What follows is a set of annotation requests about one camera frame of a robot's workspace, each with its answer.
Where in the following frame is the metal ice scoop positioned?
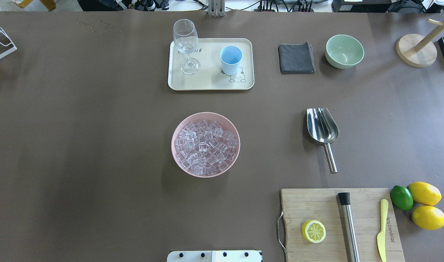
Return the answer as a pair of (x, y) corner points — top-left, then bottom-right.
(306, 108), (339, 174)

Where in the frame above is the pile of clear ice cubes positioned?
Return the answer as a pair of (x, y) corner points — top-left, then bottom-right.
(174, 120), (238, 176)

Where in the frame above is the blue cup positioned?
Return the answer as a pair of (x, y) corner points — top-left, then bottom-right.
(220, 46), (243, 76)

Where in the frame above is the pink bowl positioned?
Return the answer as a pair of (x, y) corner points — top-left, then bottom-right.
(171, 112), (241, 178)

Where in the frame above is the cream rabbit tray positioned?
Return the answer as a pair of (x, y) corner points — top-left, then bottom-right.
(168, 38), (255, 91)

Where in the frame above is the grey folded cloth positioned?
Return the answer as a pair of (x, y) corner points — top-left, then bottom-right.
(278, 41), (315, 74)

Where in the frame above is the clear wine glass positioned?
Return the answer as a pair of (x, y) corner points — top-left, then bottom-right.
(173, 19), (200, 75)

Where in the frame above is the bamboo cutting board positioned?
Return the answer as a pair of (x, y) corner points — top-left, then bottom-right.
(281, 188), (390, 262)

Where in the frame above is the half lemon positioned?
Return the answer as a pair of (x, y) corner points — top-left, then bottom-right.
(301, 219), (326, 243)

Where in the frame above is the steel muddler black tip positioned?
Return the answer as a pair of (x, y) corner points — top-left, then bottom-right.
(337, 192), (360, 262)

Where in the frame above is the green bowl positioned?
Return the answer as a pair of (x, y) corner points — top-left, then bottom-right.
(325, 34), (365, 69)

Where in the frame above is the green lime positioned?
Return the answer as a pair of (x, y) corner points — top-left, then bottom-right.
(390, 185), (414, 212)

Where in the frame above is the yellow plastic knife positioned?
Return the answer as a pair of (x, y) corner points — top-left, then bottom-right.
(376, 199), (389, 262)

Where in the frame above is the wooden mug tree stand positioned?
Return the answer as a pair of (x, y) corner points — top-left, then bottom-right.
(396, 19), (444, 68)

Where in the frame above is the upper yellow lemon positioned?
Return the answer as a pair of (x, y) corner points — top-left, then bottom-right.
(407, 181), (442, 206)

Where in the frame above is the yellow lemon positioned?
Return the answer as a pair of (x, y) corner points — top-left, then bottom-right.
(412, 205), (444, 230)
(407, 181), (442, 206)

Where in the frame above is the lower yellow lemon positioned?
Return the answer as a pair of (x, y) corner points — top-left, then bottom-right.
(412, 205), (444, 230)

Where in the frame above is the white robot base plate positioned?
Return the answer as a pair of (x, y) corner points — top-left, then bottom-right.
(166, 249), (263, 262)

